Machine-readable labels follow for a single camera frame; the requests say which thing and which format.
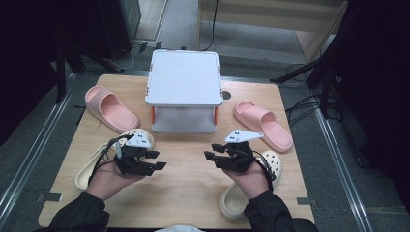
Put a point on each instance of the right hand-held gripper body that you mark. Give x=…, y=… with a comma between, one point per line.
x=240, y=158

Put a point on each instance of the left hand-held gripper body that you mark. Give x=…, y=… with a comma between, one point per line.
x=135, y=164

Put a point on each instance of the pink slide slipper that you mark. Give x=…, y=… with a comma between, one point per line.
x=267, y=127
x=114, y=111

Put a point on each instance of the cream clog with holes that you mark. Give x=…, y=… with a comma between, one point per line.
x=86, y=170
x=230, y=203

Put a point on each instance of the white two-tier shoe rack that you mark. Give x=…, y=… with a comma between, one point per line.
x=183, y=77

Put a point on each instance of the person's left hand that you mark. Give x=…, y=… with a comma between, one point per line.
x=108, y=182

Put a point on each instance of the person's white clothing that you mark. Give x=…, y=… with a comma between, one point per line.
x=179, y=229

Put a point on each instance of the grey tape strip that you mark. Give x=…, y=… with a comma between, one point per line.
x=306, y=201
x=48, y=197

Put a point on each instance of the black metal stand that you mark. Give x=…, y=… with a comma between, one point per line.
x=60, y=74

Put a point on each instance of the black tripod stand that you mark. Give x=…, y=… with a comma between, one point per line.
x=324, y=69

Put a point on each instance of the dark cabinet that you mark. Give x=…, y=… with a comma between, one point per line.
x=119, y=25

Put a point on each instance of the light wooden cabinet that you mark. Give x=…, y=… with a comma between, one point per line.
x=274, y=16

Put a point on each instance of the metal floor rail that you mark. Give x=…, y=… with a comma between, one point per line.
x=35, y=145
x=341, y=167

